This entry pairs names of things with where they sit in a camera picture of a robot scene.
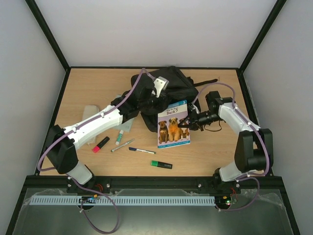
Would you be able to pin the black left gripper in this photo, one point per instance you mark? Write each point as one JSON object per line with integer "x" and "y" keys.
{"x": 160, "y": 107}

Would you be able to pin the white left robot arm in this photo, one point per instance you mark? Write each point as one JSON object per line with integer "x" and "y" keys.
{"x": 62, "y": 143}

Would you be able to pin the dog picture book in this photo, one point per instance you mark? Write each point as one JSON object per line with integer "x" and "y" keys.
{"x": 168, "y": 132}

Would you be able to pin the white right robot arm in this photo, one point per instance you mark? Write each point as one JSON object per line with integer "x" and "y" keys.
{"x": 254, "y": 150}

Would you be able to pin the pink highlighter black body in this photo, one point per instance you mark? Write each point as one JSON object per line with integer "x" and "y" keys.
{"x": 100, "y": 144}

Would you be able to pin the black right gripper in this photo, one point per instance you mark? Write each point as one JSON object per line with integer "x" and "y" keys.
{"x": 193, "y": 120}

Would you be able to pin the pale green notebook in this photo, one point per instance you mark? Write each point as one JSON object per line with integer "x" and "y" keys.
{"x": 126, "y": 127}

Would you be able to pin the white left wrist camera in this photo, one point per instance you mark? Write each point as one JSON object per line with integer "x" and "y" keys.
{"x": 160, "y": 84}

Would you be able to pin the blue capped white pen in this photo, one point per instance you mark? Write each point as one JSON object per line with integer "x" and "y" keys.
{"x": 141, "y": 150}

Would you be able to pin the black student backpack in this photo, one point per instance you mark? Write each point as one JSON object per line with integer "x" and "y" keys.
{"x": 180, "y": 88}

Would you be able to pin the green highlighter black body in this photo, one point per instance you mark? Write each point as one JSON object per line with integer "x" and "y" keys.
{"x": 161, "y": 164}

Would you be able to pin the light blue cable duct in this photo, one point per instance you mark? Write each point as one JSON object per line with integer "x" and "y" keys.
{"x": 43, "y": 200}

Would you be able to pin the silver green pen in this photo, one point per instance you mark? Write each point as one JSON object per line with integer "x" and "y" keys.
{"x": 122, "y": 145}

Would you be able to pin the black cage frame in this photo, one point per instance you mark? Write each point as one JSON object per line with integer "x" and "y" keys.
{"x": 270, "y": 182}

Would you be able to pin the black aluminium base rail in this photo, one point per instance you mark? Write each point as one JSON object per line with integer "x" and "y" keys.
{"x": 107, "y": 184}

